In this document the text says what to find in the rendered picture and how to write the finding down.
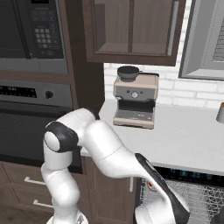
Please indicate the dark wood wall cupboard door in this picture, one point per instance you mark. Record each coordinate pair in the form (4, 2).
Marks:
(134, 29)

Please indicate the black and steel microwave oven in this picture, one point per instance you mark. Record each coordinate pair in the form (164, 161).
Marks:
(32, 32)

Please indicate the beige espresso coffee machine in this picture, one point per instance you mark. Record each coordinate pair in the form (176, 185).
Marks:
(137, 93)

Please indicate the steel built-in oven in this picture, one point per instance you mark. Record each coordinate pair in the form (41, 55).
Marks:
(23, 128)

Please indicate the black oven knob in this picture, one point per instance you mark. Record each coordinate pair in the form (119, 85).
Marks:
(49, 94)

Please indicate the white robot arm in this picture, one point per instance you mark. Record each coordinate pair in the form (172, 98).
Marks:
(105, 148)

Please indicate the grey framed window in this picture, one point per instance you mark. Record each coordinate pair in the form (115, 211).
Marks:
(204, 38)

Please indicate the grey cup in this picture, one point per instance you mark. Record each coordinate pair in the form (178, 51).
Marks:
(220, 114)

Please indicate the dark wood base cupboard door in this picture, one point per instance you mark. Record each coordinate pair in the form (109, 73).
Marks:
(108, 195)

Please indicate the dark wood drawer front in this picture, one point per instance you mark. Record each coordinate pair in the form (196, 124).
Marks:
(29, 201)
(20, 175)

